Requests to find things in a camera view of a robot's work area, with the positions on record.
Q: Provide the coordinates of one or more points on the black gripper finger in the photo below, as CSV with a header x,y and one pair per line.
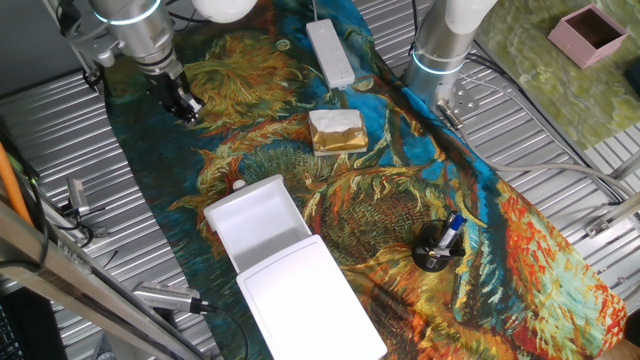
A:
x,y
192,104
183,115

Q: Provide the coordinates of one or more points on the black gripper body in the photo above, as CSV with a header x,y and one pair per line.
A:
x,y
165,90

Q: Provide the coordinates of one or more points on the white box device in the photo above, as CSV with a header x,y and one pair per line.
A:
x,y
255,220

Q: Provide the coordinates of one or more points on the white plastic drawer cabinet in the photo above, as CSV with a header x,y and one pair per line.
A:
x,y
305,305

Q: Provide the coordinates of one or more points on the white power strip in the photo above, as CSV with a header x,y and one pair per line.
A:
x,y
330,52

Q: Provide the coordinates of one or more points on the gold tissue pack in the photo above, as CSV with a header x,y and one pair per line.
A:
x,y
337,135

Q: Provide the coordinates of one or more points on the orange tube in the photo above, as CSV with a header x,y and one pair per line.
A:
x,y
10,185

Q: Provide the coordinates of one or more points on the sunflower painting print cloth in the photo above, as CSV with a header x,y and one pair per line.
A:
x,y
380,210

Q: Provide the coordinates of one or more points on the black monitor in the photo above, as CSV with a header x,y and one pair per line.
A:
x,y
30,330

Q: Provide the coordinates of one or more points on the black computer mouse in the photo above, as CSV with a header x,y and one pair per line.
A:
x,y
425,257

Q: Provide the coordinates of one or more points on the blue capped marker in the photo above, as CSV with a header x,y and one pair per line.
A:
x,y
454,226

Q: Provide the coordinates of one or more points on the green patterned cloth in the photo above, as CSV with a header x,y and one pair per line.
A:
x,y
550,95

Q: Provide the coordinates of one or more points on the pink open box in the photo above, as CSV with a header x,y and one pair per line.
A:
x,y
565,42

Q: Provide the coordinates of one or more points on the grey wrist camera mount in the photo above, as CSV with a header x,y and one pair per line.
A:
x,y
97,50

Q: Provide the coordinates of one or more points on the silver camera on stand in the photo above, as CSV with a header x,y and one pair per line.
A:
x,y
77,195

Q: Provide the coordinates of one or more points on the silver ridged camera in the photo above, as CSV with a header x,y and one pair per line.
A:
x,y
165,296

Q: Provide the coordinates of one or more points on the aluminium frame bar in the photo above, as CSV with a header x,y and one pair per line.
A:
x,y
75,285

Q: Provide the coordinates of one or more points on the aluminium profile bracket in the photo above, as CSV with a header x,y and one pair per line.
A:
x,y
607,222

